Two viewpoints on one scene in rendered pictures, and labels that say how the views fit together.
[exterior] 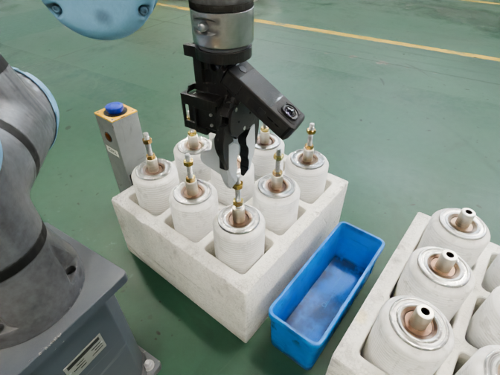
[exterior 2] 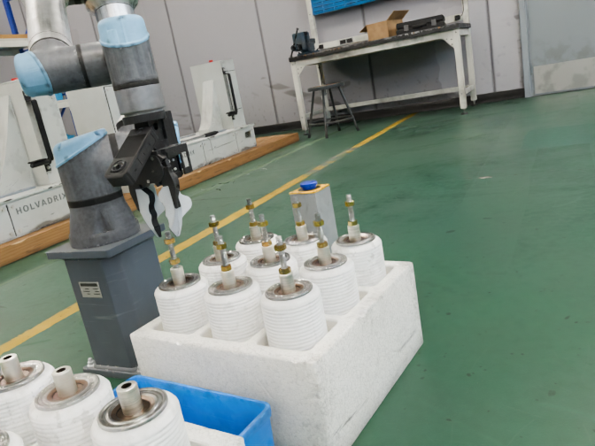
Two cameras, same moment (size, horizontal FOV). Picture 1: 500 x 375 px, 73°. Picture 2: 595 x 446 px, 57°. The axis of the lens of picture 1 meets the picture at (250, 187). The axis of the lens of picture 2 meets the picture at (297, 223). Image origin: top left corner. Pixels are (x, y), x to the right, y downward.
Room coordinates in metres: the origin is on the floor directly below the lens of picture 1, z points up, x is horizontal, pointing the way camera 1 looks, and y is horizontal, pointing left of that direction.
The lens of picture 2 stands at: (0.60, -0.92, 0.56)
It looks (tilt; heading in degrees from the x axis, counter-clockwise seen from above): 15 degrees down; 86
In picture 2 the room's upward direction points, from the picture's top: 11 degrees counter-clockwise
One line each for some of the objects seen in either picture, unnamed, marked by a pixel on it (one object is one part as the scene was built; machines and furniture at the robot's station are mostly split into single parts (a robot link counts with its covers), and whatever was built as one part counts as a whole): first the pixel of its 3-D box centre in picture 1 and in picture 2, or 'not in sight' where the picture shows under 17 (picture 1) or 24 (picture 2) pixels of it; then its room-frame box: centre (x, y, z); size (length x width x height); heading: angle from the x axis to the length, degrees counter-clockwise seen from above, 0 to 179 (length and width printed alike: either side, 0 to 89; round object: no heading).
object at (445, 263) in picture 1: (446, 261); (65, 381); (0.33, -0.30, 0.26); 0.02 x 0.02 x 0.03
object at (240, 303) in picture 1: (234, 216); (286, 339); (0.60, 0.04, 0.09); 0.39 x 0.39 x 0.18; 51
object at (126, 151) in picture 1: (130, 166); (320, 252); (0.72, 0.31, 0.16); 0.07 x 0.07 x 0.31; 51
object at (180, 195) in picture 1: (192, 192); (221, 258); (0.51, 0.11, 0.25); 0.08 x 0.08 x 0.01
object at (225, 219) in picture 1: (238, 219); (180, 282); (0.43, 0.02, 0.25); 0.08 x 0.08 x 0.01
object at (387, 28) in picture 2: not in sight; (384, 26); (2.12, 4.44, 0.87); 0.40 x 0.30 x 0.23; 134
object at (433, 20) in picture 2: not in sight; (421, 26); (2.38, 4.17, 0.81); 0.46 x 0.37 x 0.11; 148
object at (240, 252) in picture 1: (239, 251); (191, 328); (0.43, 0.02, 0.16); 0.10 x 0.10 x 0.18
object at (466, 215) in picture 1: (464, 219); (130, 398); (0.42, -0.37, 0.26); 0.02 x 0.02 x 0.03
